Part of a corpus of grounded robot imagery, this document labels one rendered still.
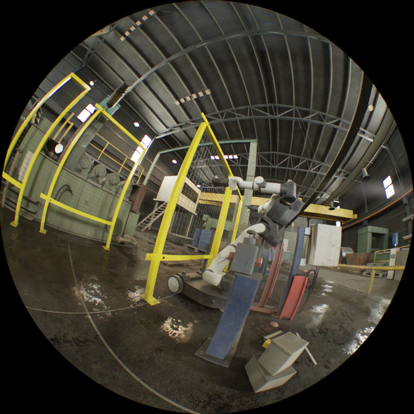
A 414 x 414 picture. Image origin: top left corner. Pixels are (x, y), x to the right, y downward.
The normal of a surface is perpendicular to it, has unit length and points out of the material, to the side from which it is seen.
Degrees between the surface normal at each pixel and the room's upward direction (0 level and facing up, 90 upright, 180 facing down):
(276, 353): 90
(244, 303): 90
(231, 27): 173
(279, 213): 109
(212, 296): 90
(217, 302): 90
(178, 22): 173
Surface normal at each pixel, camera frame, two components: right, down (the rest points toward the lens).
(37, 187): 0.88, 0.11
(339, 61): -0.36, 0.92
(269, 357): -0.93, -0.30
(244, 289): -0.39, -0.33
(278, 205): -0.45, -0.01
